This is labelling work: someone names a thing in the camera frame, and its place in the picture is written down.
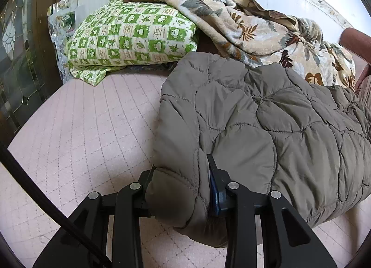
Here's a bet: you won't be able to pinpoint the clear plastic bag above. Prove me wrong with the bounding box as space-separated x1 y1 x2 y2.
48 1 79 83

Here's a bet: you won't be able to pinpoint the floral beige blanket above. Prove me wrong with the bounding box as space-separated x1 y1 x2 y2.
123 0 357 87

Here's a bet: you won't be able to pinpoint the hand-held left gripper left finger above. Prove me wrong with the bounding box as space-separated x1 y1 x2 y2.
32 168 155 268

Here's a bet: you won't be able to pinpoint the black cable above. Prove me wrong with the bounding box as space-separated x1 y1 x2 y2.
0 145 113 268

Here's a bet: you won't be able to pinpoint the wooden glass-panel door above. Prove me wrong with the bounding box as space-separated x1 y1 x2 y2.
0 0 66 141

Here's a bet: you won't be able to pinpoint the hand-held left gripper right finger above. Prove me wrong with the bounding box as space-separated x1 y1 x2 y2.
206 154 337 268

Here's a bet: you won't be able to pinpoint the green patterned pillow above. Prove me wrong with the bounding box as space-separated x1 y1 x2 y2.
64 0 200 86

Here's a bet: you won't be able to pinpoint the pink quilted mattress cover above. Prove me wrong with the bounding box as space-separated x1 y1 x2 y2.
0 71 371 268

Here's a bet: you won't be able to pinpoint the grey quilted jacket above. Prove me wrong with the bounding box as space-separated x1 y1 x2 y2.
145 52 371 248

